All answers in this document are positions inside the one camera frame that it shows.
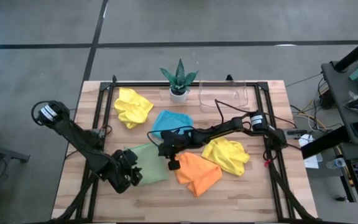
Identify yellow microfiber towel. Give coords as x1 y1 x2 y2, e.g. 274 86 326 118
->
114 87 154 129
201 136 250 177

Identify clear plastic bin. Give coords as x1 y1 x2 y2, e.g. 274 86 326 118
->
198 80 249 113

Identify orange microfiber towel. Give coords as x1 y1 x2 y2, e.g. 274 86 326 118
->
174 151 223 198

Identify grey side desk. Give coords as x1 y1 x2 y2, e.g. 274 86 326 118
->
321 58 358 223

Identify white paper sheet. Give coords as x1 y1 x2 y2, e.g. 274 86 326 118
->
298 134 323 169

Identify blue microfiber towel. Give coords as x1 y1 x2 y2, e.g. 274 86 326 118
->
151 110 195 139

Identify green plant in white pot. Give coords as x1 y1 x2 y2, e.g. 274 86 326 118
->
160 58 199 105

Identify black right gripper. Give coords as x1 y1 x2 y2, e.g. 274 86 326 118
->
157 129 198 158

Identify grey stand leg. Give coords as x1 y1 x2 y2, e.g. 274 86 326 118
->
0 139 30 164

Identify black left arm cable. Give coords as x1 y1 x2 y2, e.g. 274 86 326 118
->
31 100 62 126

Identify clear water bottle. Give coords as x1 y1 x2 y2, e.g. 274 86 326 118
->
326 157 347 170

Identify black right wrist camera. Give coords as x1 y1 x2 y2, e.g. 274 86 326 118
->
167 157 181 171

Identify green microfiber towel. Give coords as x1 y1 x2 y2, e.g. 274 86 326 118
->
126 142 170 187

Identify black desk crossbeam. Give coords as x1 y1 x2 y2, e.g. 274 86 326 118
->
300 126 354 159

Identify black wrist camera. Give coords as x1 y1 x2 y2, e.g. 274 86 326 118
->
113 149 129 162
167 157 181 171

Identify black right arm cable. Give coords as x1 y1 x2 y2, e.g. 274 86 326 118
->
214 98 257 125

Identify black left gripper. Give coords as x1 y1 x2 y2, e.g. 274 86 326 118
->
106 151 144 194

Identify black diagonal pole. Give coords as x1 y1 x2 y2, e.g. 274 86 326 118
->
334 30 358 72

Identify black controller box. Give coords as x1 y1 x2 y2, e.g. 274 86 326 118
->
286 129 309 139

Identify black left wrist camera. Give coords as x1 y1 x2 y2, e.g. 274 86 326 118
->
113 149 129 162

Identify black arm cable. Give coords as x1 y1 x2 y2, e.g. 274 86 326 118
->
31 100 62 126
214 98 257 125

